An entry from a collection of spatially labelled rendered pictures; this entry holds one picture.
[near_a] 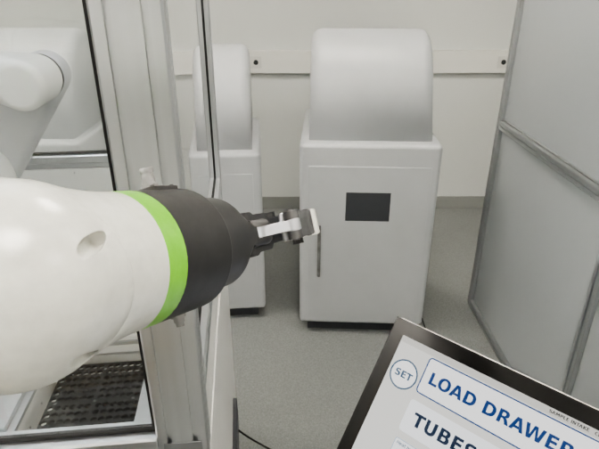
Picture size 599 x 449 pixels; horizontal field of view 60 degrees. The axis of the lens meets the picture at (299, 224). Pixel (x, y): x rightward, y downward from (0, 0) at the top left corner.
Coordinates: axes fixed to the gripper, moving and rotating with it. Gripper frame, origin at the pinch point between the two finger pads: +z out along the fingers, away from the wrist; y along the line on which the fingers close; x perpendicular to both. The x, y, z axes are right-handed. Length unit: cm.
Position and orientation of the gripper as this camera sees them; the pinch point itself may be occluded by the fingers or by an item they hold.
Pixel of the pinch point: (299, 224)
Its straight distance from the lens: 58.0
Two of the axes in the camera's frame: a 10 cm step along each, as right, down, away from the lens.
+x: 2.2, 9.8, -0.1
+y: -8.8, 2.0, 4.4
